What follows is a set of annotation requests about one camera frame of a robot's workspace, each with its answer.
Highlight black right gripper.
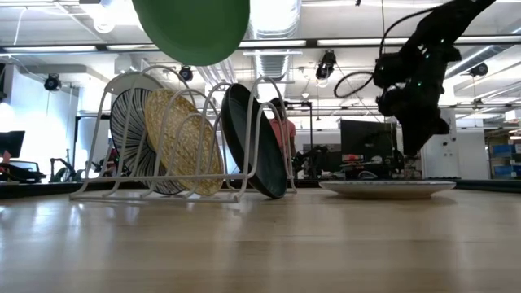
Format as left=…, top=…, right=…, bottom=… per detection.
left=376, top=77, right=452, bottom=159

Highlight blue orange floral plate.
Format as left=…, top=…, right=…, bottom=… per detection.
left=319, top=180, right=457, bottom=200

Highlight dark teal plate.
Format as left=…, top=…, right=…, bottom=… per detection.
left=221, top=83, right=288, bottom=199

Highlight yellow patterned plate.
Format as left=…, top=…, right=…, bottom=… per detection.
left=144, top=88, right=225, bottom=196

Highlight plain green plate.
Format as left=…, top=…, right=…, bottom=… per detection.
left=131, top=0, right=252, bottom=67

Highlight black white striped plate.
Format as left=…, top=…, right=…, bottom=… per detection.
left=109, top=87, right=186, bottom=195

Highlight wide black monitor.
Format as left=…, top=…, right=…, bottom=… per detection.
left=339, top=118, right=398, bottom=164

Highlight blue storage bins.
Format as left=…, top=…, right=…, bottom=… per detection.
left=490, top=142, right=521, bottom=180

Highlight black ceiling spotlight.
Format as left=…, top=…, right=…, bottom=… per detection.
left=315, top=50, right=338, bottom=81
left=43, top=72, right=62, bottom=92
left=467, top=61, right=489, bottom=78
left=177, top=64, right=195, bottom=83

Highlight person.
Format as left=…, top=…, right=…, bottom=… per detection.
left=269, top=97, right=298, bottom=180

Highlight silver ventilation duct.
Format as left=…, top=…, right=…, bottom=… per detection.
left=248, top=0, right=302, bottom=81

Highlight white wire dish rack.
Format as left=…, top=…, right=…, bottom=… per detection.
left=68, top=64, right=297, bottom=203

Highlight black aluminium table frame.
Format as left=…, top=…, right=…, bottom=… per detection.
left=0, top=178, right=521, bottom=200

